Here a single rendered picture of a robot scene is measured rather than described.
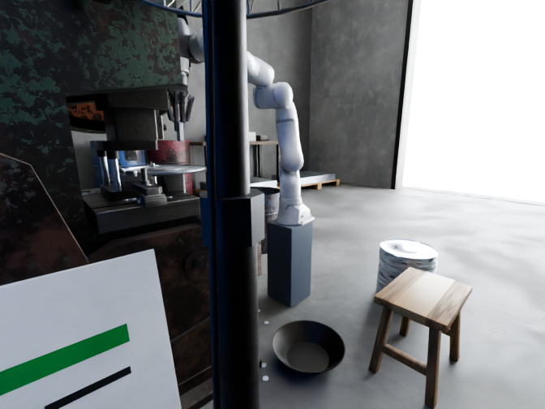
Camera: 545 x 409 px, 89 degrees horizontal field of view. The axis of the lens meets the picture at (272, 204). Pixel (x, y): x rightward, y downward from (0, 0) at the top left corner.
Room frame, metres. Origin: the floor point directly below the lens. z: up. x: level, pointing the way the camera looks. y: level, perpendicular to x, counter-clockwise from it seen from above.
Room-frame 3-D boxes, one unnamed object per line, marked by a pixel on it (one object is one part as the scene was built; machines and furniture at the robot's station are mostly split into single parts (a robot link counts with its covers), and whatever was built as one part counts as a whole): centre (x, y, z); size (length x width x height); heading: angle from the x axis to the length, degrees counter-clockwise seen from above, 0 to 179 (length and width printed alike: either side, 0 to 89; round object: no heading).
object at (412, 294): (0.95, -0.58, 0.16); 0.34 x 0.24 x 0.34; 134
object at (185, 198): (0.98, 0.50, 0.68); 0.45 x 0.30 x 0.06; 41
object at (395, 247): (1.44, -0.75, 0.30); 0.29 x 0.29 x 0.01
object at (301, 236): (1.47, -0.09, 0.23); 0.18 x 0.18 x 0.45; 46
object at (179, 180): (1.09, 0.37, 0.72); 0.25 x 0.14 x 0.14; 131
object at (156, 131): (1.01, 0.47, 1.04); 0.17 x 0.15 x 0.30; 131
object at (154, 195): (0.85, 0.39, 0.76); 0.17 x 0.06 x 0.10; 41
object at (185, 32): (1.15, 0.32, 1.24); 0.18 x 0.10 x 0.13; 131
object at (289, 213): (1.50, -0.12, 0.52); 0.22 x 0.19 x 0.14; 136
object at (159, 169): (1.06, 0.40, 0.78); 0.29 x 0.29 x 0.01
